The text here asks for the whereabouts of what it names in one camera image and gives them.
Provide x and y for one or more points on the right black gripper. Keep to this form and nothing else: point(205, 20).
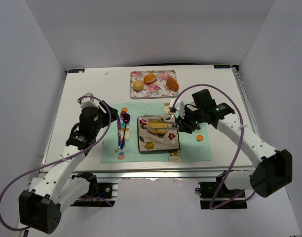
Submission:
point(186, 121)

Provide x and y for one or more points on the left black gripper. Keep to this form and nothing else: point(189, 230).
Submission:
point(108, 112)

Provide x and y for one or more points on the herb bread slice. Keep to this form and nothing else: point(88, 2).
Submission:
point(157, 126)

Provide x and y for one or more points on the round pale bread roll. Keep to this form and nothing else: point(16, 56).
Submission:
point(138, 85)

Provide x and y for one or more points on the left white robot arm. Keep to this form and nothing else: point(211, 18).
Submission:
point(42, 207)

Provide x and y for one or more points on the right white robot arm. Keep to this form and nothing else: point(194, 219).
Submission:
point(272, 167)

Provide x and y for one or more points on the brown crusty bread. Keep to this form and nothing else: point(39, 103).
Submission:
point(172, 84)

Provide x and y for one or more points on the iridescent knife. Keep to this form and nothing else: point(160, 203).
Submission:
point(119, 132)

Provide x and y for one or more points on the purple spoon upper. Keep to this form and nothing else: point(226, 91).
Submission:
point(122, 120)

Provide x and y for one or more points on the purple spoon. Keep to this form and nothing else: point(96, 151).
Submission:
point(126, 120)
point(122, 120)

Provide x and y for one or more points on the purple spoon lower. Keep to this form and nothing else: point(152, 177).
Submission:
point(126, 120)

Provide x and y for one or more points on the floral serving tray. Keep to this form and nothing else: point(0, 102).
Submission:
point(157, 89)

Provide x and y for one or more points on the square floral plate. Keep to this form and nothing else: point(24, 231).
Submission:
point(151, 143)

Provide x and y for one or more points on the sesame bun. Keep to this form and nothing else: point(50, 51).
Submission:
point(150, 78)

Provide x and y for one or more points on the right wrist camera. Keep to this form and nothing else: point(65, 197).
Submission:
point(177, 105)

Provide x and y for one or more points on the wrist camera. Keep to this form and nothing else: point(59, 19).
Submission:
point(177, 105)
point(87, 101)

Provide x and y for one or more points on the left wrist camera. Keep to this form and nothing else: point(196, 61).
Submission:
point(87, 101)

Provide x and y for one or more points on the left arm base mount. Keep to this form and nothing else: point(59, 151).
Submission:
point(100, 194)

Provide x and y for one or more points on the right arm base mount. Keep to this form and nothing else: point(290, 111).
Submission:
point(206, 190)

